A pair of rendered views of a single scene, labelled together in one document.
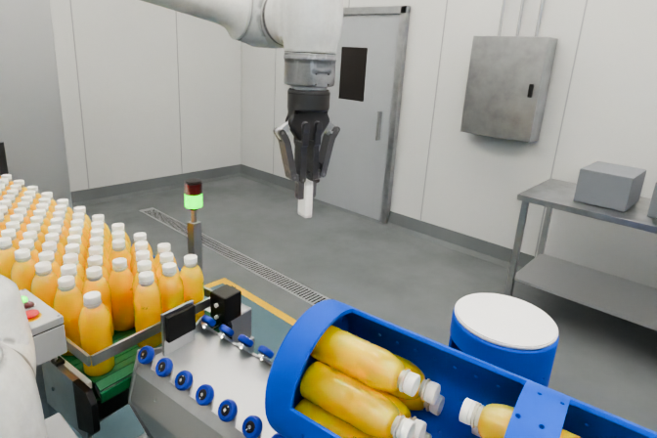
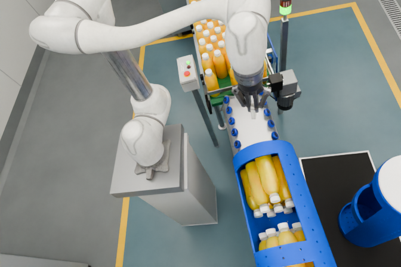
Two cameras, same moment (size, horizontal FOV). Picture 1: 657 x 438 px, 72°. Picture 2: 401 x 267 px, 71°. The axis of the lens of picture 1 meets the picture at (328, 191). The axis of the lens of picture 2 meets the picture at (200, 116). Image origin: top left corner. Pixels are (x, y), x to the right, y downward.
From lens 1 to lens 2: 0.84 m
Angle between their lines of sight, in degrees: 63
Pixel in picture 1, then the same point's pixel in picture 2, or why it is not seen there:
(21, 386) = (147, 141)
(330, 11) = (244, 61)
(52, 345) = (193, 86)
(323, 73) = (247, 81)
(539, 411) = (289, 254)
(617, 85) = not seen: outside the picture
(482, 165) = not seen: outside the picture
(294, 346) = (241, 155)
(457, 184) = not seen: outside the picture
